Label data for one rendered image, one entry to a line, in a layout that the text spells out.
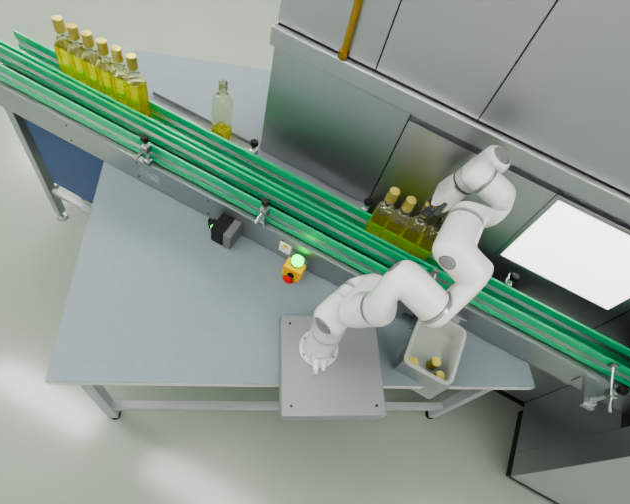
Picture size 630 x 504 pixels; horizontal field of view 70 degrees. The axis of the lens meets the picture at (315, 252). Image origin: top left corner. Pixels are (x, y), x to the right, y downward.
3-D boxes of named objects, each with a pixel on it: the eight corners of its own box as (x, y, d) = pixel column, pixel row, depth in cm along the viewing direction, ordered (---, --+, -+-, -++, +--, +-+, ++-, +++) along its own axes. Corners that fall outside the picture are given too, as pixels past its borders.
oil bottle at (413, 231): (406, 252, 162) (430, 218, 144) (401, 264, 158) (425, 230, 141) (392, 245, 162) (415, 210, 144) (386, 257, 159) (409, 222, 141)
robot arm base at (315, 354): (337, 378, 140) (349, 362, 127) (297, 375, 138) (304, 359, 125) (337, 331, 148) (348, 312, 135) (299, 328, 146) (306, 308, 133)
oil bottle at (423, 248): (420, 260, 161) (447, 227, 143) (415, 272, 158) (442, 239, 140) (406, 253, 161) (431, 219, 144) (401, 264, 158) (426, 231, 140)
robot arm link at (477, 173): (502, 191, 107) (473, 165, 106) (470, 211, 115) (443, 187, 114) (516, 155, 115) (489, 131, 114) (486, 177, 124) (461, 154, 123)
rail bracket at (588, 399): (583, 382, 160) (633, 362, 141) (578, 426, 151) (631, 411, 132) (571, 375, 160) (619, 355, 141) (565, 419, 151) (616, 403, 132)
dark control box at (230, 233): (241, 235, 167) (242, 222, 160) (229, 250, 162) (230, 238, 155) (221, 225, 167) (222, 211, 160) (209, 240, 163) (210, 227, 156)
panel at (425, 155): (609, 307, 154) (699, 257, 126) (608, 314, 153) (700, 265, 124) (376, 187, 161) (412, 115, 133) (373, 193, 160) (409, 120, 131)
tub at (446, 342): (457, 339, 162) (468, 330, 155) (439, 394, 150) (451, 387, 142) (413, 315, 163) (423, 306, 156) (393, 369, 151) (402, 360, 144)
